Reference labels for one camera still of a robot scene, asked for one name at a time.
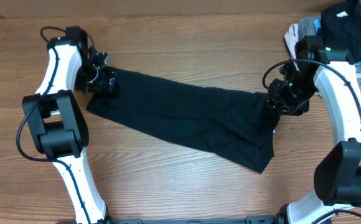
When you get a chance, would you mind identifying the black t-shirt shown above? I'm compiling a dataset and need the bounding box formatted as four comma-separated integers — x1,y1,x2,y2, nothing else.
87,69,280,173

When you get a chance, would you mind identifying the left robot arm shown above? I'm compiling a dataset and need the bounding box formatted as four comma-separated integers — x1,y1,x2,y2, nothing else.
16,26,116,223

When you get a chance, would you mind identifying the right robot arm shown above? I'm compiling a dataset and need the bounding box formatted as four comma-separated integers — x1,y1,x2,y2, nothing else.
262,35,361,223

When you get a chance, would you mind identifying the folded beige garment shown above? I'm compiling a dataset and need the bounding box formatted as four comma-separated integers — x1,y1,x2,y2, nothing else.
284,24,299,59

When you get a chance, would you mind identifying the folded light blue garment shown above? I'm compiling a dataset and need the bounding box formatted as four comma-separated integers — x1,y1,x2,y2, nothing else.
312,7,361,66

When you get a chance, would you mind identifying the folded black shirt on pile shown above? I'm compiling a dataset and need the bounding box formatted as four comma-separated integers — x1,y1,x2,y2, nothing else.
320,0,361,63

